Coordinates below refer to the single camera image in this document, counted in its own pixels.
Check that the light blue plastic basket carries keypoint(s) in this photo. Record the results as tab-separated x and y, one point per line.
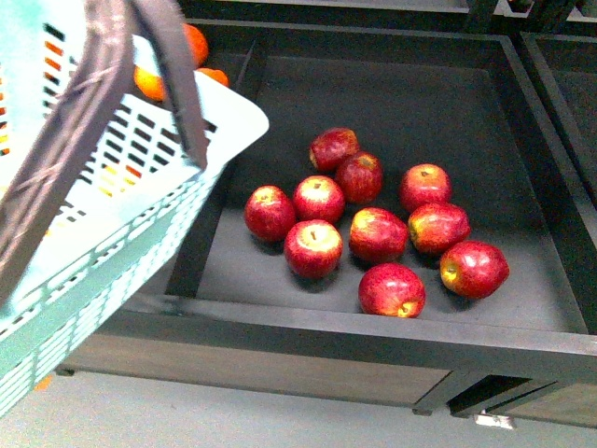
99	184

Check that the red apple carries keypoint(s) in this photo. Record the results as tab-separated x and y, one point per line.
392	289
269	214
360	178
377	235
473	269
319	197
436	227
329	149
422	184
313	249

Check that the orange fruit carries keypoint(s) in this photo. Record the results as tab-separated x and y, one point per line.
198	44
150	85
215	74

